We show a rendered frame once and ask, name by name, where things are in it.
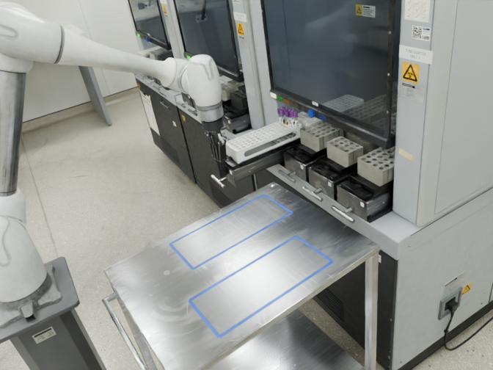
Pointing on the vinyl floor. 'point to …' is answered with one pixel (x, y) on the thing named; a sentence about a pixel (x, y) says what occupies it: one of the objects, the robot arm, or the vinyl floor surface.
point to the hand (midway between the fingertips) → (221, 167)
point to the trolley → (243, 288)
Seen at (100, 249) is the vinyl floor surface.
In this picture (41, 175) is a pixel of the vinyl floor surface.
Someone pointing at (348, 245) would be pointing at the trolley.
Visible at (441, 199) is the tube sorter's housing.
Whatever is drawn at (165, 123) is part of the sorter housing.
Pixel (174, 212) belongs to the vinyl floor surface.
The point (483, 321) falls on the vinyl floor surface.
